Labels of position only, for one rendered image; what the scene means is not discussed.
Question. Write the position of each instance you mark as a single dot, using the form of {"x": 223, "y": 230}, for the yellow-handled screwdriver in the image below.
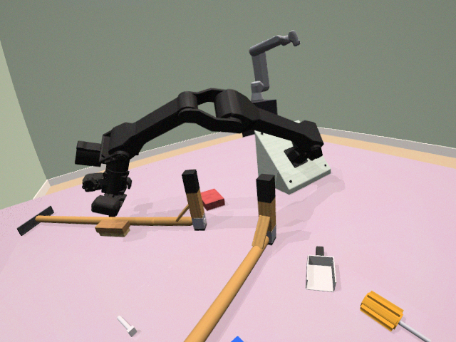
{"x": 386, "y": 314}

